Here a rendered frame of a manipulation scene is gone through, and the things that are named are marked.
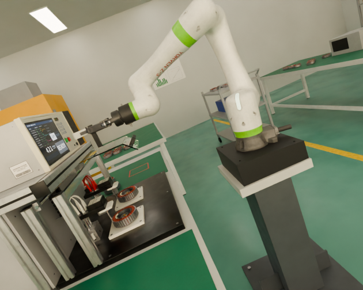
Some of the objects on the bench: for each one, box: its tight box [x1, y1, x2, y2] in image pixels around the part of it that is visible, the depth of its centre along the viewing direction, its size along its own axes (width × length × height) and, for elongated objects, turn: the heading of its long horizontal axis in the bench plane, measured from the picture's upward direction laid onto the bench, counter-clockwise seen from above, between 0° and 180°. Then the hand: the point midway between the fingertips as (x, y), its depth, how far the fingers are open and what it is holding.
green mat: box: [84, 151, 168, 199], centre depth 171 cm, size 94×61×1 cm, turn 155°
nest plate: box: [108, 205, 145, 240], centre depth 99 cm, size 15×15×1 cm
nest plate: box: [115, 186, 143, 211], centre depth 122 cm, size 15×15×1 cm
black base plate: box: [57, 171, 186, 289], centre depth 111 cm, size 47×64×2 cm
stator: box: [111, 205, 139, 228], centre depth 98 cm, size 11×11×4 cm
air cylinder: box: [86, 220, 103, 243], centre depth 97 cm, size 5×8×6 cm
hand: (80, 133), depth 108 cm, fingers closed
